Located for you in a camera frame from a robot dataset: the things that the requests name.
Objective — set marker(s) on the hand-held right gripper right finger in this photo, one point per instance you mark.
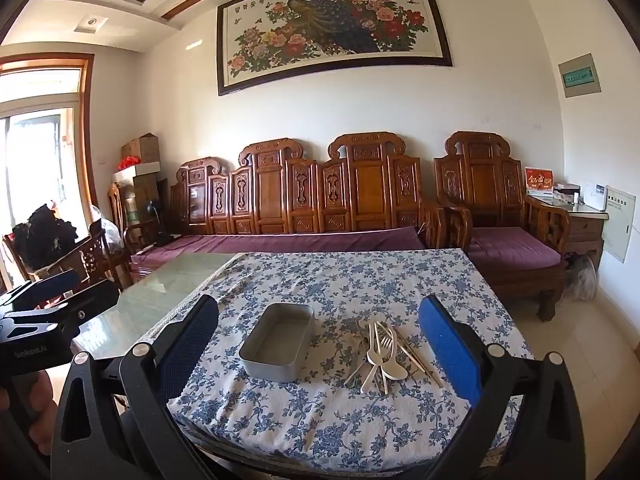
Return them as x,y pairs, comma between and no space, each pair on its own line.
445,350

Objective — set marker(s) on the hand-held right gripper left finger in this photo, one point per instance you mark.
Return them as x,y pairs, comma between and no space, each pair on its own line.
192,345

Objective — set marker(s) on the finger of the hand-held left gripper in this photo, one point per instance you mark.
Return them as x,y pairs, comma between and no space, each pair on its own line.
47,284
92,305

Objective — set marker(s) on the rectangular metal tin box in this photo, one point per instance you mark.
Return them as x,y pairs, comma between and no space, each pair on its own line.
272,345

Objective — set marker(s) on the person's left hand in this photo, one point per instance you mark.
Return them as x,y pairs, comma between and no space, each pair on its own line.
42,410

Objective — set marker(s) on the carved wooden chair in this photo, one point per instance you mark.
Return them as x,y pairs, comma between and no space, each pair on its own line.
92,260

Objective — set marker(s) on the black clothes pile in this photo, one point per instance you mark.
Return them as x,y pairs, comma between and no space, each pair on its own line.
47,232

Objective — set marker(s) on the translucent plastic bag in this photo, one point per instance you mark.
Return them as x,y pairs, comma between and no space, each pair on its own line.
107,227

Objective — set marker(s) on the wooden dining chair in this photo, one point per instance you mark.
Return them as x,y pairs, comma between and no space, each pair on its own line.
117,210

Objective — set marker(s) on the black desk lamp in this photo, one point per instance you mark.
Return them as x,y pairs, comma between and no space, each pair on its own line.
161,232

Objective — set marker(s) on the stacked cardboard boxes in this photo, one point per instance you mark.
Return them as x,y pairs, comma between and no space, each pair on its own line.
142,200

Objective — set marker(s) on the blue floral tablecloth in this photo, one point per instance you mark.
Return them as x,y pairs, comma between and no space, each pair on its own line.
310,280

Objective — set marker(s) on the long purple sofa cushion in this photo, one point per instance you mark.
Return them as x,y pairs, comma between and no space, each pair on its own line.
280,242

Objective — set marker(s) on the white flat box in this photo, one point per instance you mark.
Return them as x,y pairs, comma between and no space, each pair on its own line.
145,170

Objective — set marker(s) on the red artificial flowers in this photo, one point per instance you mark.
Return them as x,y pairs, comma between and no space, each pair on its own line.
129,163

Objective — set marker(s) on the clear plastic bag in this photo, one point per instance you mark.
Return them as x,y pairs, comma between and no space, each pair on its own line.
580,277

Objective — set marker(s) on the wooden framed balcony door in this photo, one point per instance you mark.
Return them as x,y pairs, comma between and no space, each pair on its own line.
86,125

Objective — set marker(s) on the brown cardboard box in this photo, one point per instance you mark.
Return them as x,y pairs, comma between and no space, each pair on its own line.
142,147

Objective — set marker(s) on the carved wooden sofa bench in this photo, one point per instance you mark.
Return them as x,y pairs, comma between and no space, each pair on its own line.
270,190

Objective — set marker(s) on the carved wooden armchair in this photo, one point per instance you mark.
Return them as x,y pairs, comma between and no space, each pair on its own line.
482,180

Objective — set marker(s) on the wooden side table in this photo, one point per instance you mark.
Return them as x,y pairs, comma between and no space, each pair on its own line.
585,230

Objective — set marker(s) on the red standing card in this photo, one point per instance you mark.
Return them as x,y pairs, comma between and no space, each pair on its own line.
539,181

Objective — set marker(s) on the tissue box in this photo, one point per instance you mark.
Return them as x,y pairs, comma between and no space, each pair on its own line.
566,192

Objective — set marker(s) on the ceiling light fixture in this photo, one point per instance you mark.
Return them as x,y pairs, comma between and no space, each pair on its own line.
91,23

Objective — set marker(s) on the framed peacock flower painting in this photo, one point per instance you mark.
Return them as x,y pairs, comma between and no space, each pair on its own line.
330,30

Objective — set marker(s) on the white wall distribution box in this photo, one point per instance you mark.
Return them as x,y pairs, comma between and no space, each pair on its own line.
620,222

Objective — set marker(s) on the green wall panel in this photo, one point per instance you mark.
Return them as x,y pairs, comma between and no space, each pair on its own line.
580,76

